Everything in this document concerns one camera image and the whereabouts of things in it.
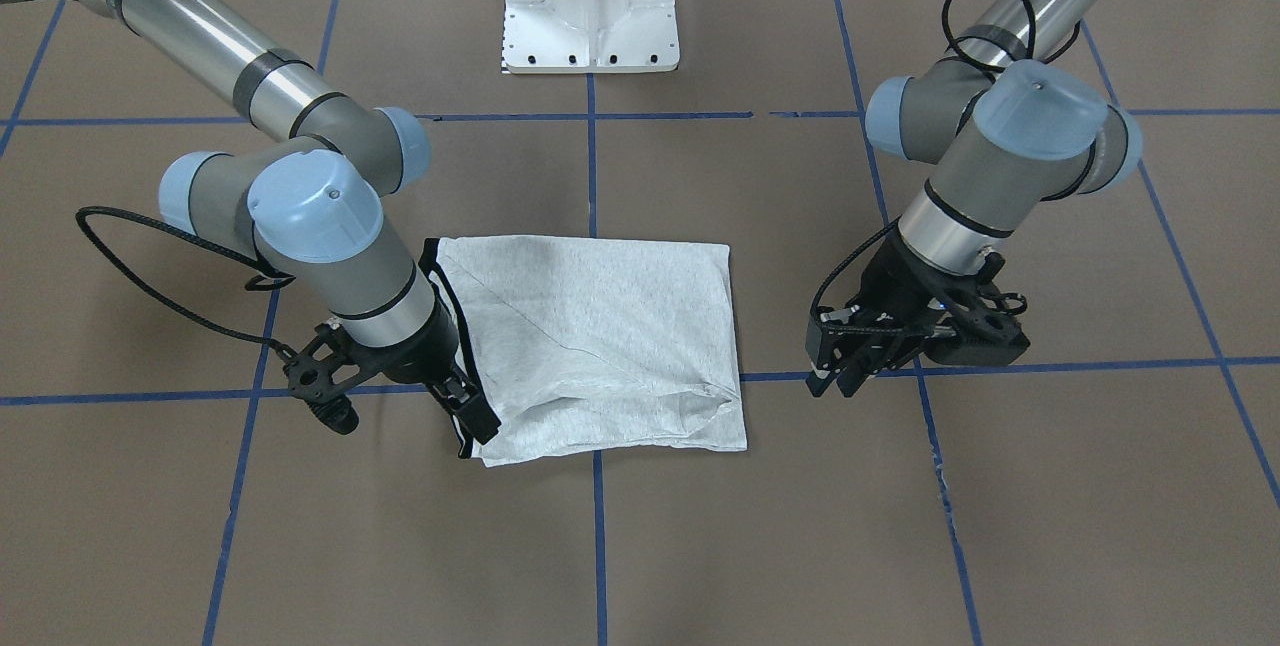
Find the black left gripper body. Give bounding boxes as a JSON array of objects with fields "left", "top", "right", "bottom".
[{"left": 806, "top": 232, "right": 1030, "bottom": 377}]

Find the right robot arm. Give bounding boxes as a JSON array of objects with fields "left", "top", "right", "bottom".
[{"left": 3, "top": 0, "right": 500, "bottom": 455}]

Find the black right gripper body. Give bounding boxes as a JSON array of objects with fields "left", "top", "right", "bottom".
[{"left": 285, "top": 301, "right": 466, "bottom": 435}]

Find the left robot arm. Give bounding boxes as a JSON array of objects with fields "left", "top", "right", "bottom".
[{"left": 806, "top": 0, "right": 1143, "bottom": 397}]

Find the grey cartoon print t-shirt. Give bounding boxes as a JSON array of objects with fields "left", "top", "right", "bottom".
[{"left": 436, "top": 235, "right": 748, "bottom": 467}]

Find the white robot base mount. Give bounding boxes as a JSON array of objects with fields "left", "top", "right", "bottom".
[{"left": 500, "top": 0, "right": 681, "bottom": 75}]

